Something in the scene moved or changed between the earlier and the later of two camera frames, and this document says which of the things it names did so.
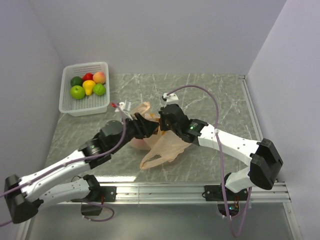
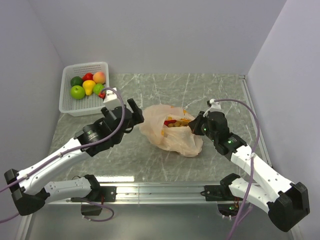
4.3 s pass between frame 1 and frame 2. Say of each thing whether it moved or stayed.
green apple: stayed
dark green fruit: stayed
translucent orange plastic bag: moved
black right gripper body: moved
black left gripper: moved
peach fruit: stayed
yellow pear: stayed
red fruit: stayed
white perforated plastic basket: stayed
